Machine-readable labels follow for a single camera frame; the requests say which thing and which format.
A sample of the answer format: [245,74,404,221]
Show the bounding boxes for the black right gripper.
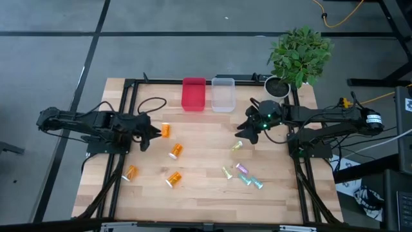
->
[236,99,285,145]

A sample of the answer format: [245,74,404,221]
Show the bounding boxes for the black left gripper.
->
[130,112,163,153]

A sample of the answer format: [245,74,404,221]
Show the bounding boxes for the clear plastic bin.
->
[211,77,236,113]

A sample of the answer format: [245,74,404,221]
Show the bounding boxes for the red plastic bin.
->
[181,77,207,112]

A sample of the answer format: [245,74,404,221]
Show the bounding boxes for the white plant pot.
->
[263,75,292,100]

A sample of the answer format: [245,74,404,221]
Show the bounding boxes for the green leafy plant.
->
[266,25,335,90]

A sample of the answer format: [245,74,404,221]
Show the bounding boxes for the white printed paper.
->
[328,153,364,198]

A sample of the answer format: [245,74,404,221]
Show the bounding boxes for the black white patterned bag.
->
[353,186,384,222]

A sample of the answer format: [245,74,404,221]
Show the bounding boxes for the grey chair base leg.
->
[0,140,25,156]

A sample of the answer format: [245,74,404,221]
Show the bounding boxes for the black computer case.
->
[394,86,412,175]

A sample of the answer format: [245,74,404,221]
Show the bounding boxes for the black box with vents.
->
[382,169,412,232]

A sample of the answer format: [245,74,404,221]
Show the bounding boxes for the black looped cable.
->
[137,96,167,115]

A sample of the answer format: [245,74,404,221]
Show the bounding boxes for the black aluminium table frame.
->
[72,72,344,225]

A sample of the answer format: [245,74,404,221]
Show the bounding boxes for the yellow extension cable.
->
[340,82,412,109]
[311,0,365,29]

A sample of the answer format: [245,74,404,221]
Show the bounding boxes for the white cable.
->
[343,128,412,159]

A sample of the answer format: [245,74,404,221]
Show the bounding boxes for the black rail with silver brackets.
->
[0,217,412,232]

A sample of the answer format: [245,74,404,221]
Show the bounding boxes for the black desk leg frame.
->
[321,0,412,87]

